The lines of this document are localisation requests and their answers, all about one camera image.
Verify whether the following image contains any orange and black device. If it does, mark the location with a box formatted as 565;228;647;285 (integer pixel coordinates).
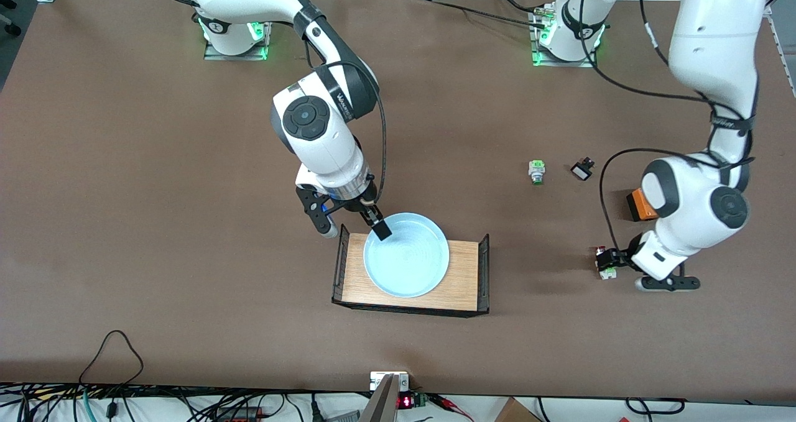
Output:
215;406;265;422

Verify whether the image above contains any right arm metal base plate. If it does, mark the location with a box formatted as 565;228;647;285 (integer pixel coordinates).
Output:
203;21;274;61

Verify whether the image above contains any coiled black cable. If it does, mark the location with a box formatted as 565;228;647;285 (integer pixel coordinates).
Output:
625;397;686;414

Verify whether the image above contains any red alligator clip lead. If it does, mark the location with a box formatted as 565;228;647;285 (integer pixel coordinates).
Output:
429;394;473;422

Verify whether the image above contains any light blue round plate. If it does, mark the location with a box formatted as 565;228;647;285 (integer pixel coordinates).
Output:
363;213;450;299

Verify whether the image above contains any silver bracket plate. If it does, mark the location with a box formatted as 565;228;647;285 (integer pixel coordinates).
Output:
370;371;410;392

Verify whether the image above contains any long black table cable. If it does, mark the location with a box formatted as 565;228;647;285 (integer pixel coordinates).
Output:
429;0;548;26

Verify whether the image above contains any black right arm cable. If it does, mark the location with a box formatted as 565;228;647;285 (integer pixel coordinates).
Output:
140;0;387;205

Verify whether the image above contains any looped black cable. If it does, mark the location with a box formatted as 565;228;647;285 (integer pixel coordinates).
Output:
78;330;145;418

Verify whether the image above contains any curved black cable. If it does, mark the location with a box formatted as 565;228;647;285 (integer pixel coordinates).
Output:
491;0;548;14

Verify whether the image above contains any white table edge rail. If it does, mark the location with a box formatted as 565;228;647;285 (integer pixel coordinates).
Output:
770;17;796;96

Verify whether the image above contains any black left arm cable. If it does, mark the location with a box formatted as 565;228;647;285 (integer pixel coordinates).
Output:
577;0;756;255

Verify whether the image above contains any black office chair base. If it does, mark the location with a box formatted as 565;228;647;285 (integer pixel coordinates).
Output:
0;0;22;37

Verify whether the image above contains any wooden shelf with wire sides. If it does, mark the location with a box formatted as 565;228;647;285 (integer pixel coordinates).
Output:
331;224;490;318

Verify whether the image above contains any tangled black cable bundle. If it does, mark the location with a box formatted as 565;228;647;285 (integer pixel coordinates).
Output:
0;382;312;422

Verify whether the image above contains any orange button enclosure box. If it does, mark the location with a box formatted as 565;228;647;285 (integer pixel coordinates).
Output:
625;188;660;222

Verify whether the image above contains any red push button switch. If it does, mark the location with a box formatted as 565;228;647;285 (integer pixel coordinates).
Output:
595;245;618;280

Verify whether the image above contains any brown cardboard piece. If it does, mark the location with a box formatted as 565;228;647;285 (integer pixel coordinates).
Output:
494;397;542;422

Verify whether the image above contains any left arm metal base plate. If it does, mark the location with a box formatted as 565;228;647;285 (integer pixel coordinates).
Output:
530;6;599;68

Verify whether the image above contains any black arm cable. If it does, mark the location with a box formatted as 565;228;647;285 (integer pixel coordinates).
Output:
140;0;387;205
577;0;756;255

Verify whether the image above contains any grey camera mount bar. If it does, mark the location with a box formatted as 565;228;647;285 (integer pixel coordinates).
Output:
359;374;399;422

